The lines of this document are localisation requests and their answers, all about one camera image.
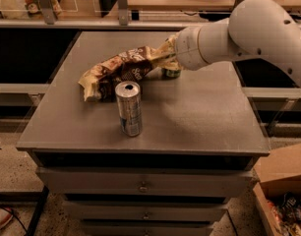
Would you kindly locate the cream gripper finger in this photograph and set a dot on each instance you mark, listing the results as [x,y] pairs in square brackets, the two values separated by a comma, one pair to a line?
[170,63]
[168,46]

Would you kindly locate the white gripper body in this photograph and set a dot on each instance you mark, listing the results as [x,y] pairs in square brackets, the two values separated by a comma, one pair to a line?
[187,47]

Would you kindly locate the brown chip bag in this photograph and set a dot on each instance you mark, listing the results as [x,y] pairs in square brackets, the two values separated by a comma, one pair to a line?
[99,81]

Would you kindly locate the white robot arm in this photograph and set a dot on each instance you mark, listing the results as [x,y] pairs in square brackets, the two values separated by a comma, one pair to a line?
[256,29]

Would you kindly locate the green soda can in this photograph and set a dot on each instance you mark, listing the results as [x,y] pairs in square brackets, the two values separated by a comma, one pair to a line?
[170,74]

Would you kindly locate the silver redbull can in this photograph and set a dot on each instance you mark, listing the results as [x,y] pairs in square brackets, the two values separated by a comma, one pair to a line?
[128,96]

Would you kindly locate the grey drawer cabinet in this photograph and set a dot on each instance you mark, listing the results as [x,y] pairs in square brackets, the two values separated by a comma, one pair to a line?
[199,142]

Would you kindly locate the top drawer knob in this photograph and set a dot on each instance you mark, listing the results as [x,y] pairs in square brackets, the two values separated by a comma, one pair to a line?
[144,187]

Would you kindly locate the cardboard box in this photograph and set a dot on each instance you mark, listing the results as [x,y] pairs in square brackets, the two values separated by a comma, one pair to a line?
[278,174]

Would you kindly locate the snack bags in box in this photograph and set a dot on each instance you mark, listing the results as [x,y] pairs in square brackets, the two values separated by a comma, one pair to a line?
[286,211]

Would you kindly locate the orange white shoe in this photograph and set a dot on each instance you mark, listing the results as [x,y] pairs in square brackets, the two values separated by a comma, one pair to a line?
[6,215]

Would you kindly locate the middle metal rail bracket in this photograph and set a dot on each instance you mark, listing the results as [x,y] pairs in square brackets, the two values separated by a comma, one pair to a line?
[123,12]

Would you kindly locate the left metal rail bracket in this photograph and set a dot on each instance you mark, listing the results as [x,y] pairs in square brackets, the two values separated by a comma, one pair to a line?
[47,11]

